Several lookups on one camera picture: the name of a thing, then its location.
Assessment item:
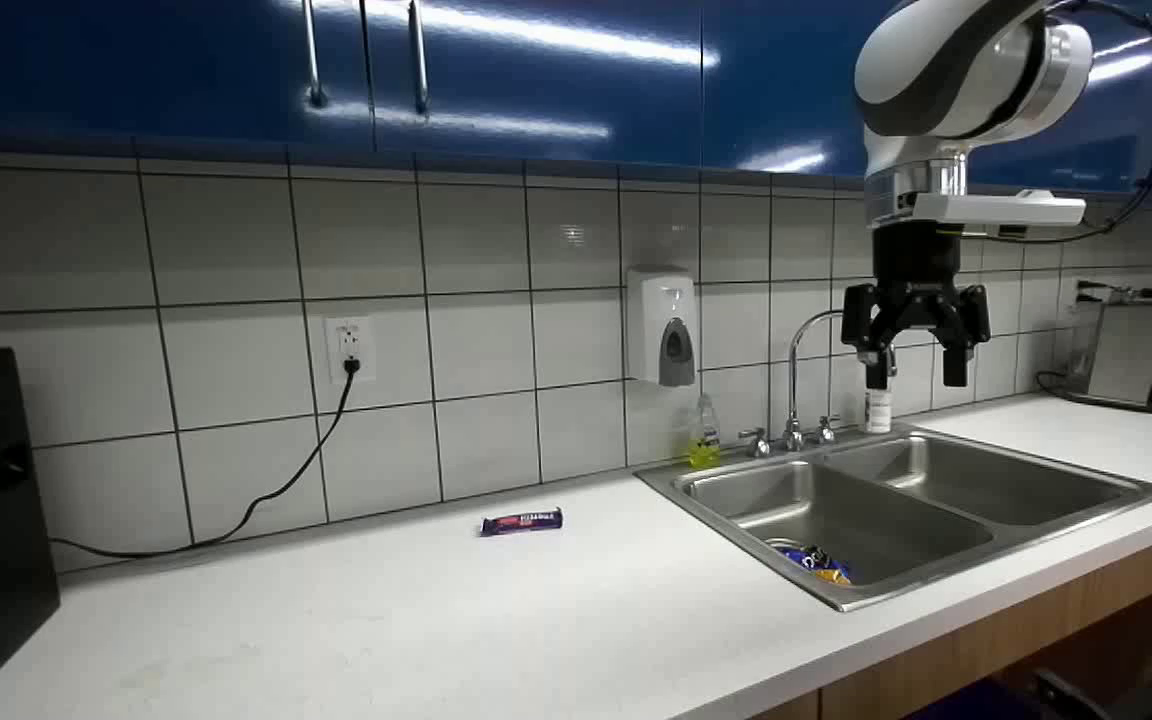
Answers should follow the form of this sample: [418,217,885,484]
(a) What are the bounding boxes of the white wall power outlet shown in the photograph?
[323,311,382,383]

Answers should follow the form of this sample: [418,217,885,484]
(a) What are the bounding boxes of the silver cabinet door handle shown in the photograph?
[295,0,337,113]
[403,0,435,121]

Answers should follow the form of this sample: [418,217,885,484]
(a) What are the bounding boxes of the stainless steel double sink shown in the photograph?
[637,424,1152,617]

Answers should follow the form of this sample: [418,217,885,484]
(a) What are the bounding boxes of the white wall soap dispenser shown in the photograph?
[620,268,706,392]

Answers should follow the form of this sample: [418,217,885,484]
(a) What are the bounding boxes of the blue cabinet door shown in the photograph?
[0,0,375,168]
[363,0,881,186]
[974,0,1152,200]

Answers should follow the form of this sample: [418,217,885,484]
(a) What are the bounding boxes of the chrome gooseneck faucet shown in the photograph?
[779,305,865,453]

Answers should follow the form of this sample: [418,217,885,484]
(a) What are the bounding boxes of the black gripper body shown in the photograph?
[868,221,968,323]

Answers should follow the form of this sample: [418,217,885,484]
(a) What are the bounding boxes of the white pump soap bottle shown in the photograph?
[861,383,902,439]

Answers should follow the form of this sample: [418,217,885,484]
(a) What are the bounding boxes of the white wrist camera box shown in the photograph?
[885,189,1093,232]

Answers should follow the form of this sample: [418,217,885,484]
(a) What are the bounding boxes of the wooden base cabinet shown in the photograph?
[749,525,1152,720]

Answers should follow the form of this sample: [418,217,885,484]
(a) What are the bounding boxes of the black power cord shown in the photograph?
[47,353,363,566]

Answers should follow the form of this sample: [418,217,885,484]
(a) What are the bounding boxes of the steel espresso machine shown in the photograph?
[1072,278,1152,424]

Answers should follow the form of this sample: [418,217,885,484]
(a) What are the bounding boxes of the dark blue candy bar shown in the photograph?
[478,504,568,539]

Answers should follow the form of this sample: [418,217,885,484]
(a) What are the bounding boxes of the blue snack packet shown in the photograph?
[774,539,861,594]

